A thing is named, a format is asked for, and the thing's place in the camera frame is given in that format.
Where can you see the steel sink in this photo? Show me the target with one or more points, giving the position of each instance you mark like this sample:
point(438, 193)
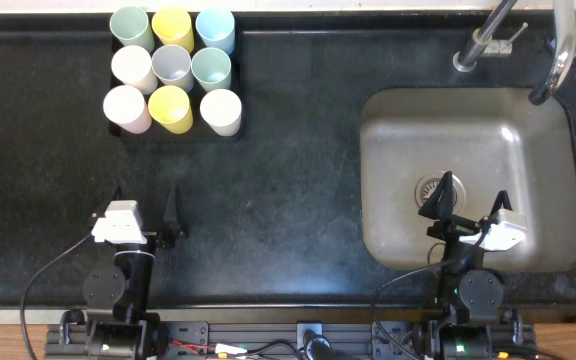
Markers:
point(518, 165)

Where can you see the green cup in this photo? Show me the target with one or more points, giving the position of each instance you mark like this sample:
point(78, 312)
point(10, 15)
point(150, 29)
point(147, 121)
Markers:
point(210, 67)
point(130, 25)

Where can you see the steel tap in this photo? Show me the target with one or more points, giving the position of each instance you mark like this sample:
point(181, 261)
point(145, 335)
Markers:
point(473, 50)

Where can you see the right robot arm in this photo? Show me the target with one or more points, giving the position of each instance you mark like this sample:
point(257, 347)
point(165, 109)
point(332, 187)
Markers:
point(478, 295)

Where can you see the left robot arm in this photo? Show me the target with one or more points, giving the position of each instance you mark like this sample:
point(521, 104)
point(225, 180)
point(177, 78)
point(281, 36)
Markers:
point(133, 280)

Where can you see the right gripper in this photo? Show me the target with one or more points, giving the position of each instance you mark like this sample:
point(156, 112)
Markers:
point(453, 228)

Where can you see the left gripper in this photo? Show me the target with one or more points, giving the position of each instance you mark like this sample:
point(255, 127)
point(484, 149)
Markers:
point(154, 235)

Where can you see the white cup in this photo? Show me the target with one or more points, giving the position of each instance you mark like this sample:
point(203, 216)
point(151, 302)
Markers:
point(132, 65)

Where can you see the blue cup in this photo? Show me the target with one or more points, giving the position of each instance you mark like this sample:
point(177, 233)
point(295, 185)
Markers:
point(214, 27)

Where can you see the pink cup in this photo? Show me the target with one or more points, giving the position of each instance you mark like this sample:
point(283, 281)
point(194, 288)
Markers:
point(125, 105)

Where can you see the grey cup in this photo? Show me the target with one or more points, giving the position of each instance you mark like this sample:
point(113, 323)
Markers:
point(170, 65)

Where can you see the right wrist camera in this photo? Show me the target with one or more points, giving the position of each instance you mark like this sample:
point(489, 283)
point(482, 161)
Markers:
point(498, 232)

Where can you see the black tray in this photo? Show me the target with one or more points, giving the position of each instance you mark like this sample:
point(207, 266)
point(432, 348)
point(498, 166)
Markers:
point(158, 137)

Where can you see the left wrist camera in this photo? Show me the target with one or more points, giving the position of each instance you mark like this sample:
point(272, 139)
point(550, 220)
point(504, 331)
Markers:
point(118, 222)

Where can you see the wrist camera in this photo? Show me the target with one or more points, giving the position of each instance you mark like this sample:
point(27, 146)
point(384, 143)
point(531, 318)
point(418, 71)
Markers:
point(118, 222)
point(498, 232)

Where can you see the mounting rail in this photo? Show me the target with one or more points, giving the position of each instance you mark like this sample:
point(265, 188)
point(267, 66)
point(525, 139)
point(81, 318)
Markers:
point(268, 340)

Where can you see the yellow cup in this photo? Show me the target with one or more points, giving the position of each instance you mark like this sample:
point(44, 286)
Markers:
point(170, 25)
point(168, 105)

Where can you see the cream cup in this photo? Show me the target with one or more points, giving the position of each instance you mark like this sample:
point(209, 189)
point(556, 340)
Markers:
point(220, 107)

